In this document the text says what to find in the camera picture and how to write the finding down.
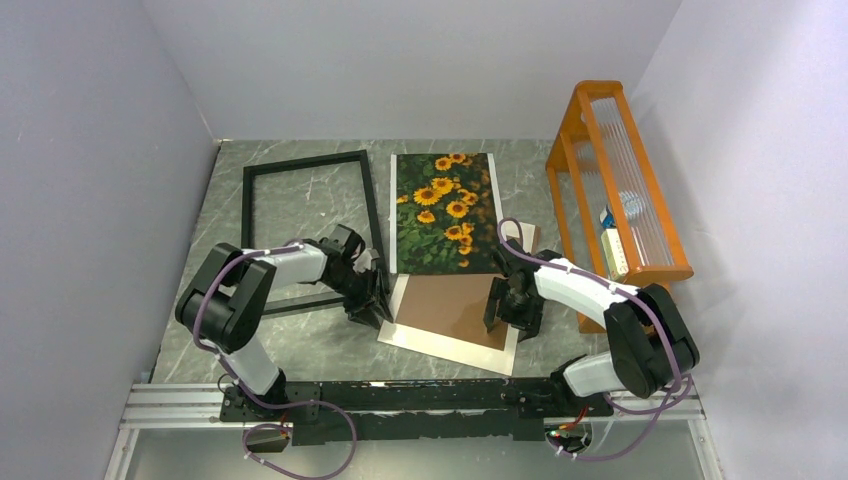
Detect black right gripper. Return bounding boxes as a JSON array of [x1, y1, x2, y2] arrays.
[[484, 277, 545, 341]]

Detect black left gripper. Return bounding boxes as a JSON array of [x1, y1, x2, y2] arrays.
[[324, 266, 394, 330]]

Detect white mat backing board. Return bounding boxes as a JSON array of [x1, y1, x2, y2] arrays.
[[376, 221, 542, 378]]

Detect sunflower photo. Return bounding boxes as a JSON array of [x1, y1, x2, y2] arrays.
[[389, 152, 502, 275]]

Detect black picture frame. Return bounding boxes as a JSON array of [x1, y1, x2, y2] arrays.
[[241, 150, 388, 315]]

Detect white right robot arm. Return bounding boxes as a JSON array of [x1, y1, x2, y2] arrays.
[[484, 245, 700, 415]]

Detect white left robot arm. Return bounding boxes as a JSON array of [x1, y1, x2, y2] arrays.
[[174, 224, 392, 420]]

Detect orange wooden shelf rack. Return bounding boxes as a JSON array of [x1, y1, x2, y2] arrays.
[[545, 80, 695, 335]]

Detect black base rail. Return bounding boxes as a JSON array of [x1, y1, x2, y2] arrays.
[[219, 377, 613, 446]]

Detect aluminium table rail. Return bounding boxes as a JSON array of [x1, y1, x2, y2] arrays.
[[105, 383, 725, 479]]

